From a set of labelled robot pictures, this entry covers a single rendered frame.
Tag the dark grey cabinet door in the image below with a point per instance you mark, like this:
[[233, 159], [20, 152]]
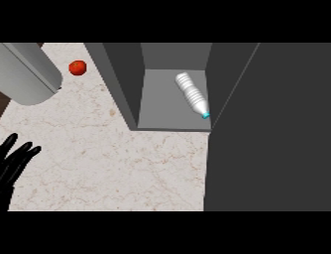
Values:
[[286, 132]]

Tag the pale grey rounded appliance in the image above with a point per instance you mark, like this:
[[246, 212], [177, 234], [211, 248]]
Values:
[[17, 71]]

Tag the grey open cabinet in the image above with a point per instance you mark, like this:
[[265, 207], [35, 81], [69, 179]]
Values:
[[174, 99]]

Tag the red tomato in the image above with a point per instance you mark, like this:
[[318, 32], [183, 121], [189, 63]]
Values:
[[78, 67]]

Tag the clear plastic water bottle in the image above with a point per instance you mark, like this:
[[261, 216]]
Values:
[[193, 94]]

